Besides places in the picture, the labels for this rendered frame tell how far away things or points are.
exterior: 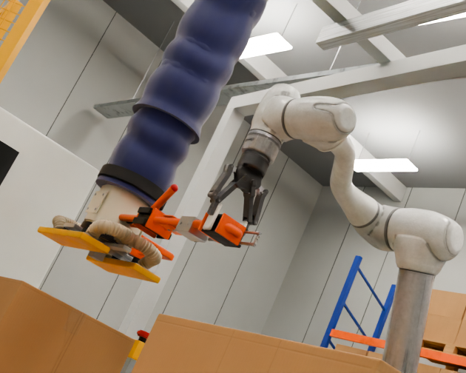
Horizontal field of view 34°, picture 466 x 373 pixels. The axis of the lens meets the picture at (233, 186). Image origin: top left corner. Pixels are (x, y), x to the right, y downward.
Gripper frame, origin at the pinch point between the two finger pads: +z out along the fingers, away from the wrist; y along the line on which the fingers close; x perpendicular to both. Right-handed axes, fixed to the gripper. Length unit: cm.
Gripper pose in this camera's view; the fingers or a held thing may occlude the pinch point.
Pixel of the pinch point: (224, 228)
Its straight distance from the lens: 187.1
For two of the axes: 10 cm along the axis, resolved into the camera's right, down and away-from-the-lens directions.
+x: 5.7, -0.3, -8.2
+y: -7.2, -5.1, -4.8
